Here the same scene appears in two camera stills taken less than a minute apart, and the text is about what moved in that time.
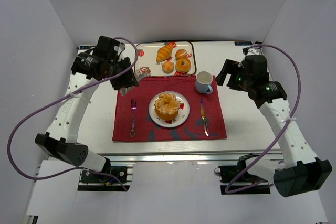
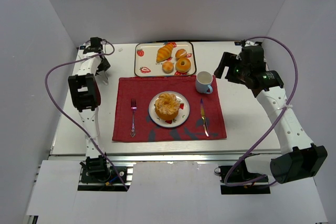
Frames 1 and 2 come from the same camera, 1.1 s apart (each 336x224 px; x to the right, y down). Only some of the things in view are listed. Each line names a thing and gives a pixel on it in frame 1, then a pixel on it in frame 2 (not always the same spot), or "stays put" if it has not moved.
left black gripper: [125, 74] → [104, 65]
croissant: [164, 52] stays put
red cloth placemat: [133, 121] stays put
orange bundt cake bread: [167, 106] stays put
